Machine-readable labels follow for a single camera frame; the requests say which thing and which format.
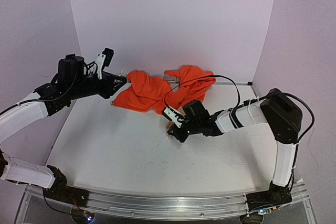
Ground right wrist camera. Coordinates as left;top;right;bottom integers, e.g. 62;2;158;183
162;106;186;128

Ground mannequin hand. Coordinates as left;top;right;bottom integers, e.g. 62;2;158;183
162;106;185;137

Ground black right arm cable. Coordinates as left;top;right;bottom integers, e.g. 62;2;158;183
164;74;259;109

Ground aluminium front rail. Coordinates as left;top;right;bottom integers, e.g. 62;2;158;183
34;189;308;219

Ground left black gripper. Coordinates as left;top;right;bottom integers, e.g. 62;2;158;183
69;71;128;100

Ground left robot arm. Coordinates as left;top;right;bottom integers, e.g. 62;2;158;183
1;48;127;207

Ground clear nail polish bottle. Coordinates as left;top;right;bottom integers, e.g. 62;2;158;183
117;70;128;77

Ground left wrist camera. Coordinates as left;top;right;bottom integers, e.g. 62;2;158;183
94;48;114;80

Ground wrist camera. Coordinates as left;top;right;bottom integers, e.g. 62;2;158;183
162;106;186;128
94;48;114;80

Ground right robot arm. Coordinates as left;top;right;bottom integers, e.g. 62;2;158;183
162;88;303;212

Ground orange cloth garment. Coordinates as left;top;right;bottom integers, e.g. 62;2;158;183
113;65;216;115

